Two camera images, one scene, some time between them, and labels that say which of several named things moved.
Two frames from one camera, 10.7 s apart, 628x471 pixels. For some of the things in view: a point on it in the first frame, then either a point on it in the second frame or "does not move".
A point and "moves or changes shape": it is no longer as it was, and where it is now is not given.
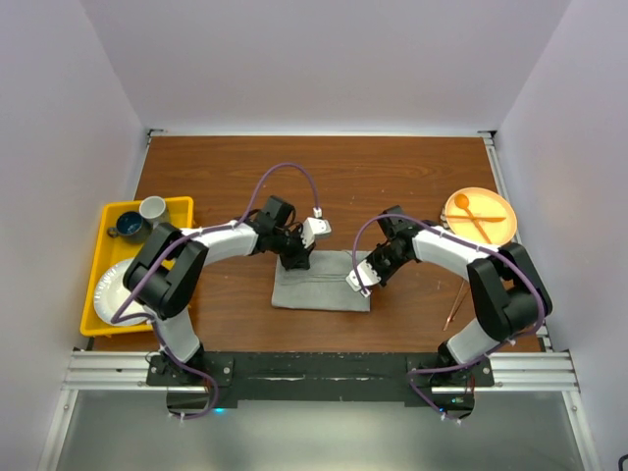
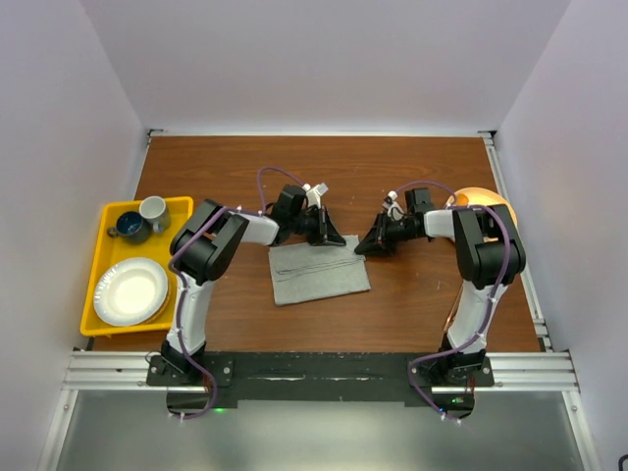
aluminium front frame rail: x=545 y=373 does not move
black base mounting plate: x=195 y=387 does not move
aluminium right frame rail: x=496 y=153 does not move
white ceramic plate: x=111 y=294 does not move
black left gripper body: x=291 y=248 -> x=320 y=226
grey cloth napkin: x=323 y=286 moves or changes shape
